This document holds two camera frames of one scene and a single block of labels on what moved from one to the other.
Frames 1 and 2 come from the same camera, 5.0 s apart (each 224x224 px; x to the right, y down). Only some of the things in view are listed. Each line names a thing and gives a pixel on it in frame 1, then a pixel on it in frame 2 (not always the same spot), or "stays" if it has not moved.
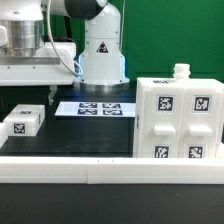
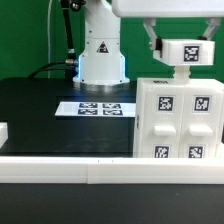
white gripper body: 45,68 to 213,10
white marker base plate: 96,109 stays
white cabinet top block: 25,120 to 186,52
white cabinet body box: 179,117 stays
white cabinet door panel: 201,122 stays
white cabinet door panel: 163,117 stays
